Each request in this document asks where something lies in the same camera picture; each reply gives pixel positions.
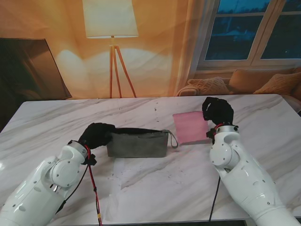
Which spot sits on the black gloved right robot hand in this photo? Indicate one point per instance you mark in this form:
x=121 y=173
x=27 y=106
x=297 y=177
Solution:
x=219 y=110

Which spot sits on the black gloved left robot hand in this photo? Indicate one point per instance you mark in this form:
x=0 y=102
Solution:
x=96 y=135

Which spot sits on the pink paper document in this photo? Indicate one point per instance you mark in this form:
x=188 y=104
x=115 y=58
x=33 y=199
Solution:
x=190 y=128

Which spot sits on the grey felt zip pouch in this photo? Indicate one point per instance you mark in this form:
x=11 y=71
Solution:
x=136 y=146

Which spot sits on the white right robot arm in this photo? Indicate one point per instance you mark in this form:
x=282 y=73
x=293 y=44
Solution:
x=247 y=179

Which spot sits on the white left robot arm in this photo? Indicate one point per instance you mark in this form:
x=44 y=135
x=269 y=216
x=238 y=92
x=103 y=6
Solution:
x=33 y=188

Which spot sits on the cream knitted cushion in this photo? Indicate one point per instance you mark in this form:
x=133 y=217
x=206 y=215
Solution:
x=209 y=86

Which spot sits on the beige throw blanket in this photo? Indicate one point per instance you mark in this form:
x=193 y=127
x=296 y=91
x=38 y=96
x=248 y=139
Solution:
x=185 y=90

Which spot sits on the orange knitted cushion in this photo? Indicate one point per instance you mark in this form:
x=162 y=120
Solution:
x=279 y=84

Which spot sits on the sheer cream curtain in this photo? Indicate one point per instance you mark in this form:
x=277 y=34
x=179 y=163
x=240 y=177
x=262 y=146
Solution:
x=188 y=47

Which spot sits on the beige sofa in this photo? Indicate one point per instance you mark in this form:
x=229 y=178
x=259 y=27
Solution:
x=295 y=101

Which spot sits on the white framed window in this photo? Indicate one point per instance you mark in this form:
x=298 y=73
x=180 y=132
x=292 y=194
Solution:
x=235 y=35

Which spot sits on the dark flat screen panel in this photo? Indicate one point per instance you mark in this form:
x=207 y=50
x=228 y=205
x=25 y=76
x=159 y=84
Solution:
x=26 y=70

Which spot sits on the floor lamp with tripod legs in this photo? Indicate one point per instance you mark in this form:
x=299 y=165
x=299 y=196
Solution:
x=110 y=18

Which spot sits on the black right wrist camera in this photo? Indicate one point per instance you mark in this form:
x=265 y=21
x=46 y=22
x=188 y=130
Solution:
x=210 y=133

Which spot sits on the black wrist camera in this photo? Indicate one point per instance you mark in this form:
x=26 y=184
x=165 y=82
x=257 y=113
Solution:
x=210 y=133
x=90 y=160

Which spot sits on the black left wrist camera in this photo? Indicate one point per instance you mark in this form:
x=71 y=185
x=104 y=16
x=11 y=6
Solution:
x=90 y=160

